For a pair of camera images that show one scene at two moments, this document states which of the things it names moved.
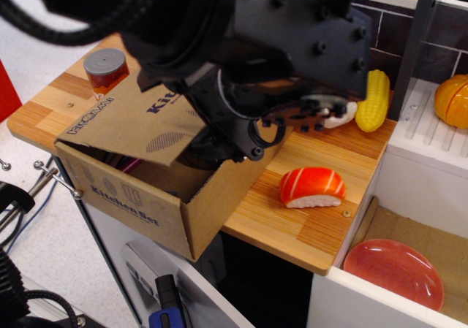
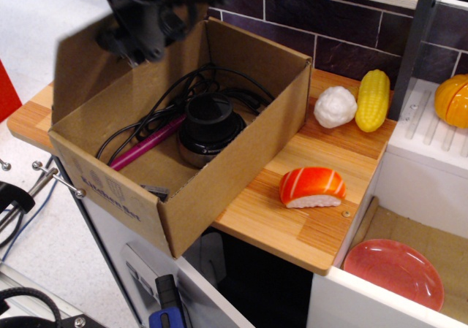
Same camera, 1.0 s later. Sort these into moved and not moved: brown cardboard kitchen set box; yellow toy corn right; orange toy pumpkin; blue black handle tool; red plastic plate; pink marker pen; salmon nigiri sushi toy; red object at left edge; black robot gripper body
Moved: brown cardboard kitchen set box; black robot gripper body; pink marker pen
Not moved: orange toy pumpkin; salmon nigiri sushi toy; red plastic plate; yellow toy corn right; blue black handle tool; red object at left edge
